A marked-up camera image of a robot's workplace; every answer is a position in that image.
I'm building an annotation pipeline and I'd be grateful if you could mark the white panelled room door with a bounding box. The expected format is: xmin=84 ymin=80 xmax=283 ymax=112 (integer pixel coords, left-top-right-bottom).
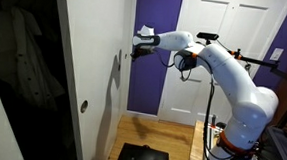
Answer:
xmin=157 ymin=0 xmax=287 ymax=133

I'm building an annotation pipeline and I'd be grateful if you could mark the white hanging coat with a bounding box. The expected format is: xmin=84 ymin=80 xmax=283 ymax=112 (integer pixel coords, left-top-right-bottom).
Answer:
xmin=2 ymin=6 xmax=72 ymax=113

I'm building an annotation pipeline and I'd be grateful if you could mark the white sliding closet door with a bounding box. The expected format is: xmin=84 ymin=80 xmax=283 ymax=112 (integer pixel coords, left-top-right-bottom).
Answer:
xmin=43 ymin=0 xmax=127 ymax=160

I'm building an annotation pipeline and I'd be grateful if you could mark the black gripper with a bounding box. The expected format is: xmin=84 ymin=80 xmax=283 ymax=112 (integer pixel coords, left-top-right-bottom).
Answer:
xmin=130 ymin=46 xmax=154 ymax=63

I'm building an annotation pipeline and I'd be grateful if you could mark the aluminium frame rail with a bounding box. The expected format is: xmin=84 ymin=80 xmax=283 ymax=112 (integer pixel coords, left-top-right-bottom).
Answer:
xmin=203 ymin=122 xmax=224 ymax=160

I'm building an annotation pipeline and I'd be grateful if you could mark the white fixed closet door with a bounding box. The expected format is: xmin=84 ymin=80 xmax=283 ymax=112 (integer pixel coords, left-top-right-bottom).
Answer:
xmin=119 ymin=0 xmax=137 ymax=115

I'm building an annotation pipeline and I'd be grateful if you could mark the black stereo camera bar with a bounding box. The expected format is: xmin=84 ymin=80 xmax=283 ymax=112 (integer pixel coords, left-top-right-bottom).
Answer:
xmin=196 ymin=31 xmax=220 ymax=42

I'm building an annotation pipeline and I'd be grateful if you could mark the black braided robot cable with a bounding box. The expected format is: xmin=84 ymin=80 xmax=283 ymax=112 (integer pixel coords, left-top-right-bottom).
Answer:
xmin=148 ymin=47 xmax=233 ymax=160

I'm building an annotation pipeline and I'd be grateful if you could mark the small black post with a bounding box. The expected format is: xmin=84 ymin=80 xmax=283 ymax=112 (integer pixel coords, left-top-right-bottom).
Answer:
xmin=210 ymin=113 xmax=218 ymax=127

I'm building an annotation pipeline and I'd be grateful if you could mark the white wall switch plate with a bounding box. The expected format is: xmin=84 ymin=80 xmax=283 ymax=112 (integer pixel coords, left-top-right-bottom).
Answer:
xmin=270 ymin=47 xmax=285 ymax=61

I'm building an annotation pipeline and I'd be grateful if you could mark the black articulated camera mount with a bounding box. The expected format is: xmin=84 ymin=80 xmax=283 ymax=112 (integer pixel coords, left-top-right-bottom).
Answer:
xmin=213 ymin=40 xmax=287 ymax=87

